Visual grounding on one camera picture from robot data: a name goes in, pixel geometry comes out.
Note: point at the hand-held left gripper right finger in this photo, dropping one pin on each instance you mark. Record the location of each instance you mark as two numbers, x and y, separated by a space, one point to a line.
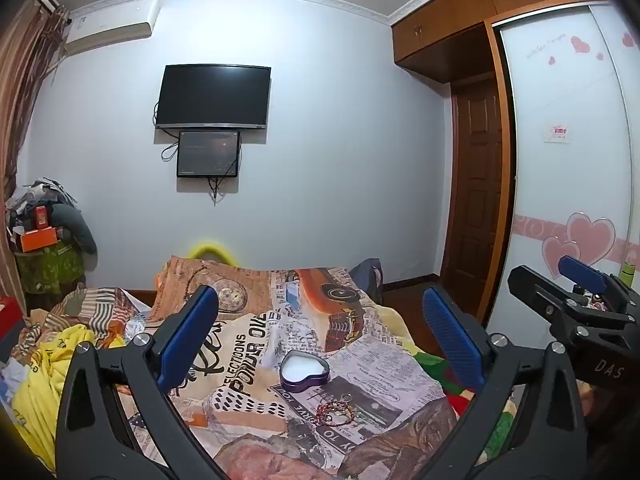
452 335

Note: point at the yellow plastic object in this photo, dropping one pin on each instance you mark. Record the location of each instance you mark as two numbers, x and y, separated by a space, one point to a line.
210 250

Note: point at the white wardrobe sticker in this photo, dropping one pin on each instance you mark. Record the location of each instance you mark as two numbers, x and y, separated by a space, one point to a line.
557 133

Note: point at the white heart-print wardrobe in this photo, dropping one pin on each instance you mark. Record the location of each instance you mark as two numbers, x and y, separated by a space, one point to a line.
565 150

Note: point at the orange box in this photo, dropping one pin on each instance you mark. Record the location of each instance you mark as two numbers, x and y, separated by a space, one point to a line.
36 240

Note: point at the wooden overhead cabinet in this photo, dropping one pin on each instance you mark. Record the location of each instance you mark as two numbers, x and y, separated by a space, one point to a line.
450 25

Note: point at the yellow cloth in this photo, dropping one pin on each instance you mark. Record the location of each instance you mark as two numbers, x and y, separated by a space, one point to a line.
42 380

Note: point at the brown wooden door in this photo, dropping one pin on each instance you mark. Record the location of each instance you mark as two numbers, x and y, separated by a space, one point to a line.
475 180

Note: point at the striped cloth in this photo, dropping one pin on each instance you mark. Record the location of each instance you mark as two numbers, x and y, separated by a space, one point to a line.
82 310

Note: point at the pile of clutter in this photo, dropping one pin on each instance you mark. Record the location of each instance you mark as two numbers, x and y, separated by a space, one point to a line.
47 235

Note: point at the dark blue cloth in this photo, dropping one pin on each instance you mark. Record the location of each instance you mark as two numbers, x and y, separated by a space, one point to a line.
367 277

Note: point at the silver charm earring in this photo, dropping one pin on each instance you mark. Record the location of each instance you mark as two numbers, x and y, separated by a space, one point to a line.
596 302

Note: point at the green bottle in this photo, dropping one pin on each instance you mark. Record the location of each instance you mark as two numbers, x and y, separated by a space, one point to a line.
629 272

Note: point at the black wall television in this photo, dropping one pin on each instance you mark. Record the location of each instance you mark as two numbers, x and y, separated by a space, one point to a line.
213 96

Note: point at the white air conditioner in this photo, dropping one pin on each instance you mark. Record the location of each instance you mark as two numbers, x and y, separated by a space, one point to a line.
112 22

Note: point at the red box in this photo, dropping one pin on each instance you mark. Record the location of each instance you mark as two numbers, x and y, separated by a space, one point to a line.
7 325

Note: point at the brown striped curtain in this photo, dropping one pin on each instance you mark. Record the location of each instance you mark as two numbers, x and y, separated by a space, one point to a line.
22 90

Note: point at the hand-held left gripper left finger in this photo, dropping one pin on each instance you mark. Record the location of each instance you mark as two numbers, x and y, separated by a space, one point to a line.
192 330

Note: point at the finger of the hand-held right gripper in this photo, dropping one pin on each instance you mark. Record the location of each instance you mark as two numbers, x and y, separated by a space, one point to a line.
545 295
582 272

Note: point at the small black wall monitor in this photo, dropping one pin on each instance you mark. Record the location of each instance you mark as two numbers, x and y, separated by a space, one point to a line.
207 154

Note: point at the newspaper print blanket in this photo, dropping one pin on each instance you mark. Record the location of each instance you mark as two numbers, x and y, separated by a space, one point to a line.
280 340

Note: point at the purple heart-shaped tin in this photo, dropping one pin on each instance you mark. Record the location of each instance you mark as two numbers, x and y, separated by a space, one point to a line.
303 370

